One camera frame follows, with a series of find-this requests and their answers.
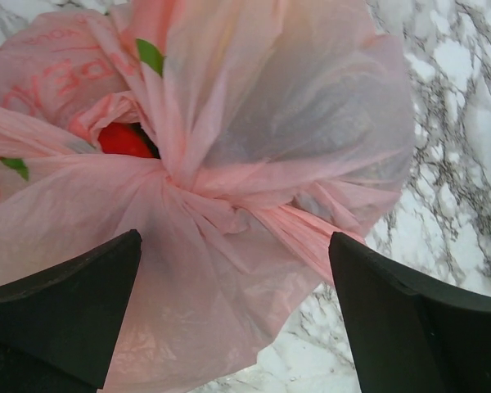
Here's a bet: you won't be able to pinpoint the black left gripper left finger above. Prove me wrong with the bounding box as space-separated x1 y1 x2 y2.
0 229 142 389

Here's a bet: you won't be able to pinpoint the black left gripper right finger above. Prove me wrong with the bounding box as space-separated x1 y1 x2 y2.
329 233 491 392

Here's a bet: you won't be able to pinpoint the red fake fruit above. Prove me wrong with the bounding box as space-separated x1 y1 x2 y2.
98 123 156 158

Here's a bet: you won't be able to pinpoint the pink plastic bag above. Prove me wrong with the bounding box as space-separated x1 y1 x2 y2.
0 1 414 392

